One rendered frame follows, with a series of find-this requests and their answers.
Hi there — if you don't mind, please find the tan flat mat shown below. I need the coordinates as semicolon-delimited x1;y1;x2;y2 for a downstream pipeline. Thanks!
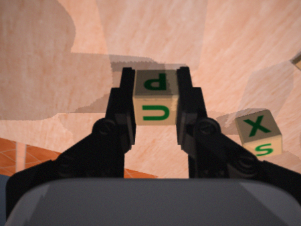
293;55;301;69

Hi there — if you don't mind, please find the tan wooden letter block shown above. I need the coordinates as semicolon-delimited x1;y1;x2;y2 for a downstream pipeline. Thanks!
235;110;283;158
132;70;179;126

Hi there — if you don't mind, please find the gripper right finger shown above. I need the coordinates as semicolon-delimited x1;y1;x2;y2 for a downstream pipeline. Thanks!
176;67;301;206

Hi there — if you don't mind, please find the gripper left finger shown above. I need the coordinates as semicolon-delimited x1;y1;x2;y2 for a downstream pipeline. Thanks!
5;67;136;222

